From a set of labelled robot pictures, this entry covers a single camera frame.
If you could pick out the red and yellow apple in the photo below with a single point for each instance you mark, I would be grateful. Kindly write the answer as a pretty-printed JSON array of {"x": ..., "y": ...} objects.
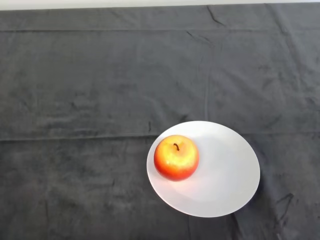
[{"x": 176, "y": 158}]

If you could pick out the white round plate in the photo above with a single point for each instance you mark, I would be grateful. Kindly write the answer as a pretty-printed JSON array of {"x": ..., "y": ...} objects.
[{"x": 220, "y": 180}]

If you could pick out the black cloth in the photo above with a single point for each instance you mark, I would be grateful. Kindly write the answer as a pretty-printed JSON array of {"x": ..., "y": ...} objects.
[{"x": 100, "y": 87}]

